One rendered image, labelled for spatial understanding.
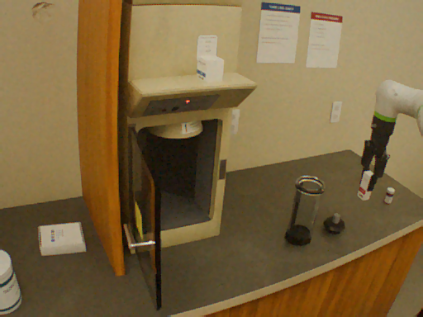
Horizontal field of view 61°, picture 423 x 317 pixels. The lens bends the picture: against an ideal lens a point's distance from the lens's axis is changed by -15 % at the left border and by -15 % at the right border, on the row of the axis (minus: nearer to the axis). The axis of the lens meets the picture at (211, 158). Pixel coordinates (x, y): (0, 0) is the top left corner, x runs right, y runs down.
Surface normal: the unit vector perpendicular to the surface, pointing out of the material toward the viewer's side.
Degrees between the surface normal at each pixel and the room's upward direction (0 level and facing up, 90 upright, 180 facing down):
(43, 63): 90
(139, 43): 90
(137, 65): 90
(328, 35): 90
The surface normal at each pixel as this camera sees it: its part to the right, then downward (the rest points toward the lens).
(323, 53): 0.45, 0.43
